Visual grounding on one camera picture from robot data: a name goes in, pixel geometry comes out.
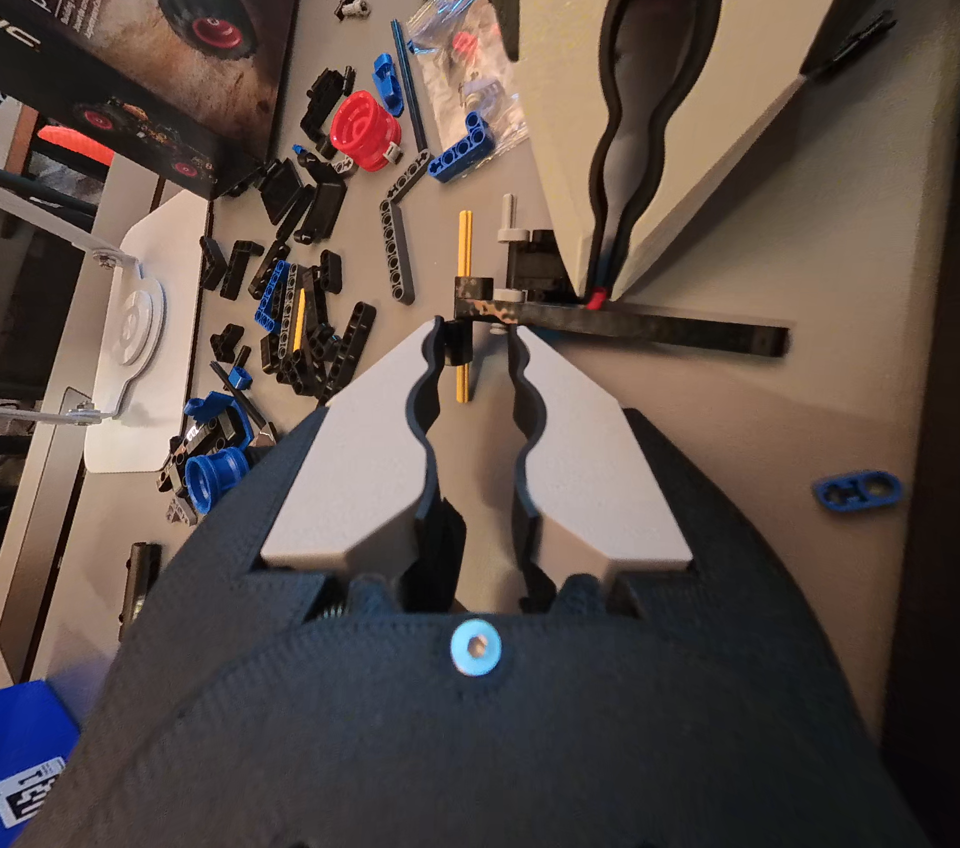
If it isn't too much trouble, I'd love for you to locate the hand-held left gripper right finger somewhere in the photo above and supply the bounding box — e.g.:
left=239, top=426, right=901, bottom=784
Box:
left=508, top=323, right=695, bottom=590

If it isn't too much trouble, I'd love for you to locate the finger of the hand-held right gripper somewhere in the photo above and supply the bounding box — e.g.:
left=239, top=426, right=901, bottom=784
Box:
left=519, top=0, right=655, bottom=300
left=609, top=0, right=895, bottom=300

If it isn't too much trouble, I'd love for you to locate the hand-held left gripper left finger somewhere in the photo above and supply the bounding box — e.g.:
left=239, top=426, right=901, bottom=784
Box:
left=258, top=317, right=445, bottom=587

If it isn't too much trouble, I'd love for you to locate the black beam assembly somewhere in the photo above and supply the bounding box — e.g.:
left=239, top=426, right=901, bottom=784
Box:
left=438, top=194, right=790, bottom=405

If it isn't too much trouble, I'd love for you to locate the clear plastic bag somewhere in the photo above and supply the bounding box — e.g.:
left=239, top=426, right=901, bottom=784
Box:
left=408, top=0, right=528, bottom=153

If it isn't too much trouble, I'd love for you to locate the black connector pin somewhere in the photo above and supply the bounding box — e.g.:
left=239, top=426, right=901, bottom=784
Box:
left=821, top=11, right=898, bottom=78

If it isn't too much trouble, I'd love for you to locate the thin black axle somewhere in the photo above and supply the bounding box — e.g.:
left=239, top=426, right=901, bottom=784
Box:
left=210, top=360, right=279, bottom=440

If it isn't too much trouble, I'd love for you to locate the blue wheel rim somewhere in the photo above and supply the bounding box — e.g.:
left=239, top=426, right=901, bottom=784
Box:
left=183, top=446, right=250, bottom=515

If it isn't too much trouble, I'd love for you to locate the long black axle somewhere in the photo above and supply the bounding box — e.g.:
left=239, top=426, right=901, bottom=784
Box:
left=390, top=19, right=429, bottom=152

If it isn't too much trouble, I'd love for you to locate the blue L-shaped beam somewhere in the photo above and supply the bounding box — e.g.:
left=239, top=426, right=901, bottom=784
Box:
left=429, top=111, right=492, bottom=183

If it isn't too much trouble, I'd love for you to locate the blue curved panel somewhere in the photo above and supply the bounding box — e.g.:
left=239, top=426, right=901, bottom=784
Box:
left=372, top=53, right=406, bottom=118

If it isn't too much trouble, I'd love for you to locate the blue angled panel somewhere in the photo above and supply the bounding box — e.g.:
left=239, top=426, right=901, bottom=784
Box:
left=183, top=394, right=252, bottom=448

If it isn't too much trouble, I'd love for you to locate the dark grey beam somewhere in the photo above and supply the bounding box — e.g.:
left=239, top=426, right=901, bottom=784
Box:
left=279, top=263, right=301, bottom=356

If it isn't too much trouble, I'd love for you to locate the dark grey thin liftarm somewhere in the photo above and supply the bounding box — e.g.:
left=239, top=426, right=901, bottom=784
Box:
left=384, top=149, right=432, bottom=204

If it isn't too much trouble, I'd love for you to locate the red wheel rim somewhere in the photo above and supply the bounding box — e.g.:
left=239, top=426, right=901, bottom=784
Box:
left=330, top=90, right=406, bottom=173

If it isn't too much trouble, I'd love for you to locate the black bent beam cluster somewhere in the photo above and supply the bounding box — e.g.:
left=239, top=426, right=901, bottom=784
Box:
left=300, top=66, right=357, bottom=141

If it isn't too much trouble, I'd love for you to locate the dark grey connector piece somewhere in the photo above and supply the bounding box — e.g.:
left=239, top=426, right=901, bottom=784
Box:
left=122, top=542, right=163, bottom=641

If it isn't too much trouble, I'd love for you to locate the long grey beam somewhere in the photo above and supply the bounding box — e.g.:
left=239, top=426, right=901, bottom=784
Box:
left=378, top=199, right=416, bottom=305

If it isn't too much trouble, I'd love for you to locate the small blue two-hole beam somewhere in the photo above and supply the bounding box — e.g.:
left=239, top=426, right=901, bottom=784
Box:
left=812, top=469, right=905, bottom=512

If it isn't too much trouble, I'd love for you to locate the white booklet stand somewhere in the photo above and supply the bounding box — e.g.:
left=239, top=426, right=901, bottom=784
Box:
left=0, top=188, right=213, bottom=476

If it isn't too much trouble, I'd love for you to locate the black curved panel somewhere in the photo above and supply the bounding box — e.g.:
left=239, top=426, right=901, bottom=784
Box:
left=294, top=180, right=348, bottom=245

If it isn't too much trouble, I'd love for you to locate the black flat panel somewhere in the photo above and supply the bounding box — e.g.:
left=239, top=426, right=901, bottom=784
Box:
left=258, top=158, right=306, bottom=225

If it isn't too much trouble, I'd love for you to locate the adjacent grey table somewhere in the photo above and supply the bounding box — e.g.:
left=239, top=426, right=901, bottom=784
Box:
left=0, top=405, right=93, bottom=684

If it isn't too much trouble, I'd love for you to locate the black perforated panel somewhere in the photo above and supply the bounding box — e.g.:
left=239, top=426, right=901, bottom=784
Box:
left=879, top=30, right=960, bottom=848

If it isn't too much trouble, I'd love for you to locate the building set box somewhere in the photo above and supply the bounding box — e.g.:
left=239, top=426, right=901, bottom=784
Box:
left=0, top=0, right=318, bottom=201

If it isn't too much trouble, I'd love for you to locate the blue plastic bin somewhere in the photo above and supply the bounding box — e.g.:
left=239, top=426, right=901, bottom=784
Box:
left=0, top=679, right=81, bottom=848

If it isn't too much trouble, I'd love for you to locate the red object under table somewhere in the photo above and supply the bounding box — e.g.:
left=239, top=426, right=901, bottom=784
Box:
left=36, top=122, right=115, bottom=164

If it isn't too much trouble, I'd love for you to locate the black frame subassembly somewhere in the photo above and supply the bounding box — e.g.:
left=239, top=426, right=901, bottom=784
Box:
left=156, top=413, right=258, bottom=506

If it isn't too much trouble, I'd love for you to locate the blue frame beam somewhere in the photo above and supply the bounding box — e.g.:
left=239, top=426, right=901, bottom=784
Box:
left=255, top=259, right=292, bottom=326

